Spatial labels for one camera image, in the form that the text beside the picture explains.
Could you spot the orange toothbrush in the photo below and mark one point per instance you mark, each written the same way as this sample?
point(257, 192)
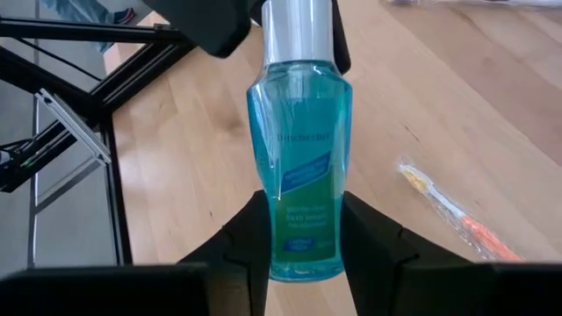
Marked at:
point(483, 237)

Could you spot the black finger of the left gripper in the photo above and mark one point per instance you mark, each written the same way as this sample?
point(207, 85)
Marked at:
point(342, 48)
point(206, 22)

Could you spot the black aluminium table frame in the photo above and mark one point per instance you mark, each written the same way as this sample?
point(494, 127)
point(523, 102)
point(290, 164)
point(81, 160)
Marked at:
point(118, 197)

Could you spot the teal mouthwash bottle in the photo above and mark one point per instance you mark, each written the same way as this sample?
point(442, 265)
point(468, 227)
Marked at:
point(298, 131)

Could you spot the silver aluminium bracket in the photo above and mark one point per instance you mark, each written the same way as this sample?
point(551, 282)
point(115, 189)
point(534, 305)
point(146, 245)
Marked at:
point(74, 125)

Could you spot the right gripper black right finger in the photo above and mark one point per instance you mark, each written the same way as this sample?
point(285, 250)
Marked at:
point(386, 272)

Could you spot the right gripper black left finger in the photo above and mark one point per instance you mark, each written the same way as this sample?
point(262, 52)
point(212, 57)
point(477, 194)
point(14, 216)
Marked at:
point(241, 263)

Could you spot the person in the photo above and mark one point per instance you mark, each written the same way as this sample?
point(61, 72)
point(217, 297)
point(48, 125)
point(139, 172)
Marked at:
point(79, 9)

